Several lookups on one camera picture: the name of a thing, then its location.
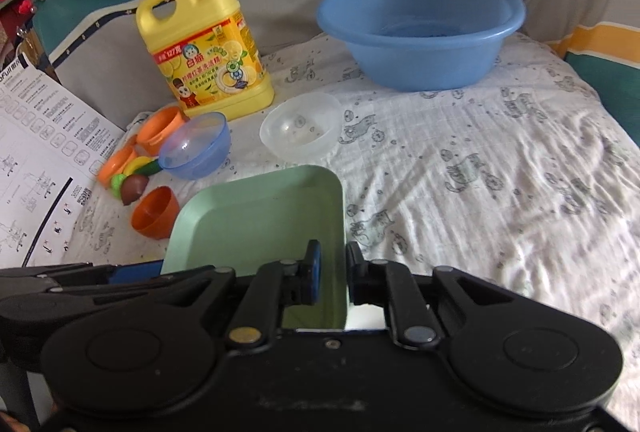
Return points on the clear plastic small bowl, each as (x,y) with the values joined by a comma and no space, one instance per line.
(303,128)

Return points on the white instruction sheet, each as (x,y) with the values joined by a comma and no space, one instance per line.
(53,146)

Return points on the orange toy lid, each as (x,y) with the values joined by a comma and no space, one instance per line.
(116,164)

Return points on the yellow toy banana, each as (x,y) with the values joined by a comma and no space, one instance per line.
(136,164)

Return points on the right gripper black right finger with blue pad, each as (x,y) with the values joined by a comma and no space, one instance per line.
(391,286)

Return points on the light green toy piece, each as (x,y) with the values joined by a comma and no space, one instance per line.
(116,184)

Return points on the yellow dish soap jug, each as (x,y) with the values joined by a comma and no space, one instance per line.
(207,55)

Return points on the large blue plastic basin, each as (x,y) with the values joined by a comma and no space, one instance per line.
(422,45)

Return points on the blue translucent small bowl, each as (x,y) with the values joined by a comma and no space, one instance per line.
(196,149)

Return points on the orange toy pot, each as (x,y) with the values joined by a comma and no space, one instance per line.
(158,127)

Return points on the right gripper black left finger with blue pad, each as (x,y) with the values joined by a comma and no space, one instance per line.
(276,286)

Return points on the orange toy bowl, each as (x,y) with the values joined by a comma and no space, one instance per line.
(155,215)

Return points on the green toy cucumber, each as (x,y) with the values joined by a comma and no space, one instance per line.
(149,169)

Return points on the green square plastic plate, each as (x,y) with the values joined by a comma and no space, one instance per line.
(257,220)

